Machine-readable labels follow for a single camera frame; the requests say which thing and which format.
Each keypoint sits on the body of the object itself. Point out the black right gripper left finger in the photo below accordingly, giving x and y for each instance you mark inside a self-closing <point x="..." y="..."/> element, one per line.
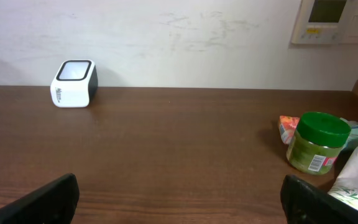
<point x="54" y="202"/>

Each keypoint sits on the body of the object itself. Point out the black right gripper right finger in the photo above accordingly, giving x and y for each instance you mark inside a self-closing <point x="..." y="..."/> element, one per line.
<point x="306" y="204"/>

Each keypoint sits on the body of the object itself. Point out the green lidded jar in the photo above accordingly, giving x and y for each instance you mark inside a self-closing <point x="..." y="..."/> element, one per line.
<point x="317" y="141"/>

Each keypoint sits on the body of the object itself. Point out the white barcode scanner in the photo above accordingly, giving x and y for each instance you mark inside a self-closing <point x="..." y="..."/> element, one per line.
<point x="75" y="84"/>

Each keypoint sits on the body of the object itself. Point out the white wall control panel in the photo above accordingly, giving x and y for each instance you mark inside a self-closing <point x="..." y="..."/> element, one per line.
<point x="326" y="22"/>

